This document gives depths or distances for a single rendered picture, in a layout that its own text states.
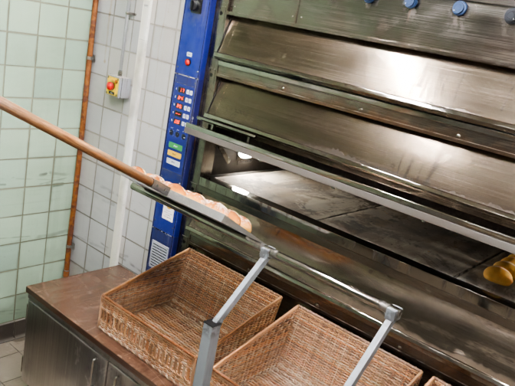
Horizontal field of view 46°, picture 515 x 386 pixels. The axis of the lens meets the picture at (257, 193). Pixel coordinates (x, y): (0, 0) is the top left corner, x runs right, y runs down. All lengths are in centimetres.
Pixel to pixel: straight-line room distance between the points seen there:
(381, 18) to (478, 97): 45
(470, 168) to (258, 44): 98
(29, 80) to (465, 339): 226
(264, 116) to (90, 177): 123
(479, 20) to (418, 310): 98
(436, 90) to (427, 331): 81
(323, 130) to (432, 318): 78
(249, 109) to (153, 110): 59
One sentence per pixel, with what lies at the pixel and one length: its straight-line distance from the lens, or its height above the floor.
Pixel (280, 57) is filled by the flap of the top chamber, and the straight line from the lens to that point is 241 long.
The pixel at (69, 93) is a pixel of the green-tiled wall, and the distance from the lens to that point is 329.
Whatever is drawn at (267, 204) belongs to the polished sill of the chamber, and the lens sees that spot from 248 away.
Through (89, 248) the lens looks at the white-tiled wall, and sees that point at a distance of 344.
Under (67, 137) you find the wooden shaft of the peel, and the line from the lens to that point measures 179.
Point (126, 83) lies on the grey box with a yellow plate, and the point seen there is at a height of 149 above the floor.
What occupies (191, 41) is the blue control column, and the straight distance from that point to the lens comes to 272.
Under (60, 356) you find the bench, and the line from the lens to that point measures 279.
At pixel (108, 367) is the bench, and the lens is 252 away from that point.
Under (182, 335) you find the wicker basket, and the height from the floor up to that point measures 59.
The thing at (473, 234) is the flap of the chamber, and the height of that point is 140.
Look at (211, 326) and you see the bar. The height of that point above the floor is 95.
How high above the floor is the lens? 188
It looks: 15 degrees down
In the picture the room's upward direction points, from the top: 11 degrees clockwise
